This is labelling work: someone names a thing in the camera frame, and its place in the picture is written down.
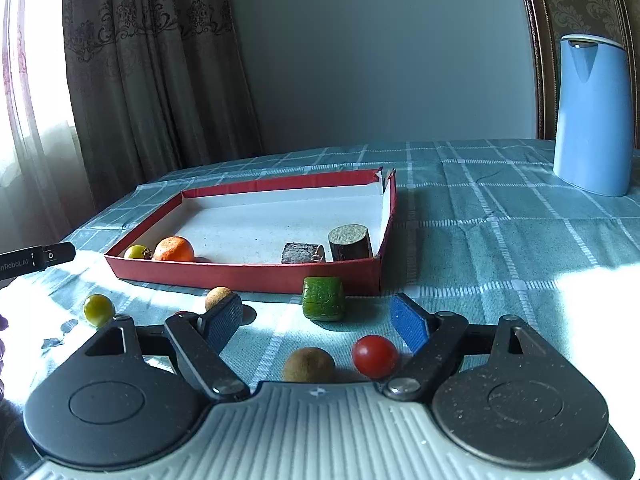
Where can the ornate brown headboard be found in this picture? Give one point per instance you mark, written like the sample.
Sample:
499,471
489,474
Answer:
575,0

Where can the tan longan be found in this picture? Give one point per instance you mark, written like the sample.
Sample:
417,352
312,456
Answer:
217,297

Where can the blue plastic container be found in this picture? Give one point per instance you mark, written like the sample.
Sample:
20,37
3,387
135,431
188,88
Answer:
592,120

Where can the brown patterned curtain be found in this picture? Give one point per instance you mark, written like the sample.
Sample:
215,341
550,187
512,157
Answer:
150,85

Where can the green cherry tomato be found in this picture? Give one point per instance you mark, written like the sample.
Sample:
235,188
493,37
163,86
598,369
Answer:
135,253
98,310

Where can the red cardboard box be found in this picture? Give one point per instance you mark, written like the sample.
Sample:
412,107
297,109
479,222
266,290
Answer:
240,273

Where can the orange tangerine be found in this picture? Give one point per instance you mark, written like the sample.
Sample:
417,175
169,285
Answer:
174,250

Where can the green cucumber chunk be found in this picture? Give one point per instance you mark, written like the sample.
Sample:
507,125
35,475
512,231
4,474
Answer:
323,299

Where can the brown kiwi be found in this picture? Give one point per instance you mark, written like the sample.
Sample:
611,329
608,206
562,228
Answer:
308,366

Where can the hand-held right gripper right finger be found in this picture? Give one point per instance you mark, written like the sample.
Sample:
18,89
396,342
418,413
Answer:
410,324

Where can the white sheer curtain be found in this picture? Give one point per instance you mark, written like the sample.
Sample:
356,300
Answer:
35,110

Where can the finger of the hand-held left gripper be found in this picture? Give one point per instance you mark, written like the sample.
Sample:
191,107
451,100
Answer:
52,256

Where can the thick dark sugarcane piece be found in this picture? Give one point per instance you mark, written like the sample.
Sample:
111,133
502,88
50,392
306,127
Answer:
352,246

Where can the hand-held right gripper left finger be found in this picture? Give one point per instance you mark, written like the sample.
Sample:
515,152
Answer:
223,323

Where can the short dark sugarcane piece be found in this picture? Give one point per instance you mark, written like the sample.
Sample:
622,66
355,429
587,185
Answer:
299,254

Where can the teal plaid tablecloth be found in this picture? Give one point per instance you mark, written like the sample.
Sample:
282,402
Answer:
500,240

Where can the red cherry tomato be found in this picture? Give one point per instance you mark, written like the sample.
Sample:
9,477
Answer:
374,356

